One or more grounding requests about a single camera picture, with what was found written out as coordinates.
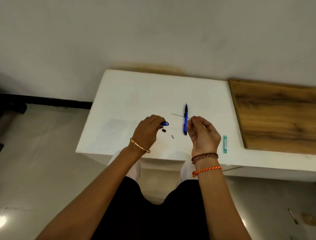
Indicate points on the gold bangle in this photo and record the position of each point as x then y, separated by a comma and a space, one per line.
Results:
139, 146

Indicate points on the brown round floor object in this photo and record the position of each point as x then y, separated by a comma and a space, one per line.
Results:
308, 219

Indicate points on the person's left hand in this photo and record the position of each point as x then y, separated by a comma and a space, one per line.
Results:
145, 132

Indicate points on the white trousers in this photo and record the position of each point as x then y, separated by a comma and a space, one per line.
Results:
135, 170

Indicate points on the green lead refill case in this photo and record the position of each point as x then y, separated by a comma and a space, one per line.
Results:
225, 144

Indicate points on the black skirting strip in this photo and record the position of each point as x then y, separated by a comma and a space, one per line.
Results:
49, 102

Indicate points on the person's left forearm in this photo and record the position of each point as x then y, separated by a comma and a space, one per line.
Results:
93, 197

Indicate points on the wooden board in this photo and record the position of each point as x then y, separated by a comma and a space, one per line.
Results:
279, 116

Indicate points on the black tunic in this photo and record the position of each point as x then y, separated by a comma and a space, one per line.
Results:
160, 217

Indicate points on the black object on floor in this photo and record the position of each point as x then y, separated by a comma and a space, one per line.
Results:
14, 108

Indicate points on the thin pencil lead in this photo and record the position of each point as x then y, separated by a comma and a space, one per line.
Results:
177, 115

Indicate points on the person's right hand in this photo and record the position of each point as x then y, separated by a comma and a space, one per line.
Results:
205, 138

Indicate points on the person's right forearm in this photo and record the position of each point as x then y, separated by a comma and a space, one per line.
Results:
219, 205

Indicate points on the small wooden stick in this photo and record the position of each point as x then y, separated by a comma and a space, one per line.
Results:
293, 216

